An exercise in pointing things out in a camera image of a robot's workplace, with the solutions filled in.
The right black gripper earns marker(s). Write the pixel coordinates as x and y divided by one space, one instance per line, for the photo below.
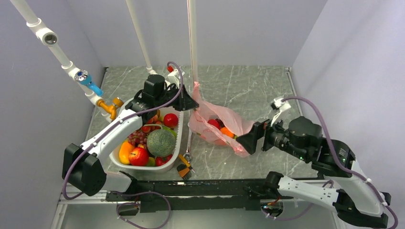
248 139

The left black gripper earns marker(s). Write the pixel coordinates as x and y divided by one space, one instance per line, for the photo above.
185 102

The pink plastic bag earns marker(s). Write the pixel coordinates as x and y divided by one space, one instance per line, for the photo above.
226 118

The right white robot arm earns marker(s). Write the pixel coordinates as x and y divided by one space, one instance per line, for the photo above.
356 201

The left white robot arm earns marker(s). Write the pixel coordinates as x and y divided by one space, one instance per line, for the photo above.
83 170

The orange fake fruit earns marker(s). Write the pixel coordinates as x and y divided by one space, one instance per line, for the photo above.
225 131

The red fake fruit in bag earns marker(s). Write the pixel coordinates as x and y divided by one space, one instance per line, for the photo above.
214 123

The green netted melon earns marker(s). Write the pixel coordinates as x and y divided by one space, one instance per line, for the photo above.
161 143

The silver wrench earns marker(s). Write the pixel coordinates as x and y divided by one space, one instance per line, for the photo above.
187 155

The red grape bunch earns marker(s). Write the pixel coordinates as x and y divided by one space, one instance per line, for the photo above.
138 139

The red apple front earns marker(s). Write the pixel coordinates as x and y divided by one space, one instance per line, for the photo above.
138 157

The orange bell pepper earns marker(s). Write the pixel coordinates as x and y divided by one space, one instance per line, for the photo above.
124 152

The white pipe with faucet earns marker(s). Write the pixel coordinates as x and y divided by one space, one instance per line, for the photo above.
50 39

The white plastic basket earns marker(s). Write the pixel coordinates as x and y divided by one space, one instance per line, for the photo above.
114 156

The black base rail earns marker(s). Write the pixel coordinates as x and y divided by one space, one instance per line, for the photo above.
248 194

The white PVC pipe frame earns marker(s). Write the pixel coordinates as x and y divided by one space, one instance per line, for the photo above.
166 31

